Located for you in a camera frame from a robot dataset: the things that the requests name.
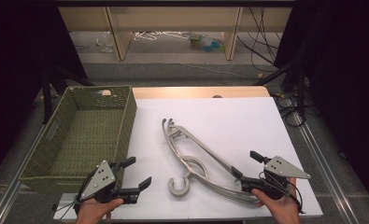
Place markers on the black metal stand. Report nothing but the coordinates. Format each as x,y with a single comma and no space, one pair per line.
46,93
301,93

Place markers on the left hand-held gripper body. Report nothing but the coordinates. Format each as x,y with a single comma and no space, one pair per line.
99,180

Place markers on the beige wooden bench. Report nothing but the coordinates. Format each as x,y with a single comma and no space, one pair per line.
173,18

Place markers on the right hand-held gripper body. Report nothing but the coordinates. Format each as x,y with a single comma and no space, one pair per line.
281,168

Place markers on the grey plastic hanger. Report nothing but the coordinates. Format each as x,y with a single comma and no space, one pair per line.
229,196
179,187
168,124

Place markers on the person's right hand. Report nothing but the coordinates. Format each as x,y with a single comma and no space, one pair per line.
281,211

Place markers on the aluminium rail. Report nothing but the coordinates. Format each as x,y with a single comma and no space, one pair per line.
7,196
325,168

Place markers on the colourful toy pile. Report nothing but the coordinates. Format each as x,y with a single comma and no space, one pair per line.
208,43

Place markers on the clear plastic object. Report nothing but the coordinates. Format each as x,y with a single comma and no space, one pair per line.
106,43

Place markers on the person's left hand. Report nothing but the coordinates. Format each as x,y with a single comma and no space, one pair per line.
93,213

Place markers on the green woven basket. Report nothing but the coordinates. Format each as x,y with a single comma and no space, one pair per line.
88,140

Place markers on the black curtain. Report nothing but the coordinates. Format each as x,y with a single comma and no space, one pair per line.
344,77
17,62

